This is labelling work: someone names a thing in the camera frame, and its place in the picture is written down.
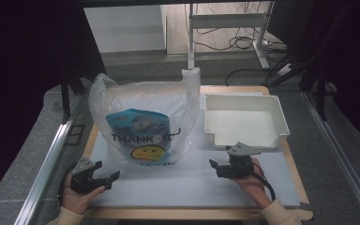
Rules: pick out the person's right hand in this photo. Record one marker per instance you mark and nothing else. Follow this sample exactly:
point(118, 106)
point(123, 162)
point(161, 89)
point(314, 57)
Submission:
point(254, 186)

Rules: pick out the blue food pouch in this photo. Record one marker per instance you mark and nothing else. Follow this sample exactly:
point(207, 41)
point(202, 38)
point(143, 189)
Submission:
point(137, 125)

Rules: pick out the aluminium rail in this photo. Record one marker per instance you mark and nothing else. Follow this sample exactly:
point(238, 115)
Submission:
point(43, 175)
point(340, 156)

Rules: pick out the black metal stand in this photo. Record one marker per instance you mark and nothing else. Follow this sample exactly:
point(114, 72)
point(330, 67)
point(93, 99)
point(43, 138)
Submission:
point(320, 93)
point(65, 97)

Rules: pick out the white foam mat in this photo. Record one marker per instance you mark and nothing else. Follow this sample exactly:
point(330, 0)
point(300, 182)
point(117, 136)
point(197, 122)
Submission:
point(184, 187)

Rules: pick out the white printed plastic bag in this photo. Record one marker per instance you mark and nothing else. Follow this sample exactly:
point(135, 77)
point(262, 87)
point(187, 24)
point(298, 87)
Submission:
point(143, 97)

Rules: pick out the dark curtain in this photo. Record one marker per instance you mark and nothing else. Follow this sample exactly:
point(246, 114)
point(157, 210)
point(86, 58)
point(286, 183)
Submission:
point(22, 62)
point(356, 62)

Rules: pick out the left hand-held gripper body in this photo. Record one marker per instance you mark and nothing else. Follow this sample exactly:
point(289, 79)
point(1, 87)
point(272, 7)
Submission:
point(82, 181)

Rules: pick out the black square floor bracket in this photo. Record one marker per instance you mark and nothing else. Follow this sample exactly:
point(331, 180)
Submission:
point(67, 135)

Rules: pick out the white metal desk frame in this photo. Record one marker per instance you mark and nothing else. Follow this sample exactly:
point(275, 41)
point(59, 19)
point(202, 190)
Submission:
point(228, 21)

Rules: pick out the white plastic tray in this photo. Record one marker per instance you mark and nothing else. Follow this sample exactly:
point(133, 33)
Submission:
point(243, 125)

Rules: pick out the person's left hand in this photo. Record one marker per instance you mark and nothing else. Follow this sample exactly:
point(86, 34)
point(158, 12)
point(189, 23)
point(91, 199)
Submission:
point(75, 201)

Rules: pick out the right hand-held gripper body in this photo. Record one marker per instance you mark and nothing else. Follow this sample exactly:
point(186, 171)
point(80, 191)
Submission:
point(240, 164)

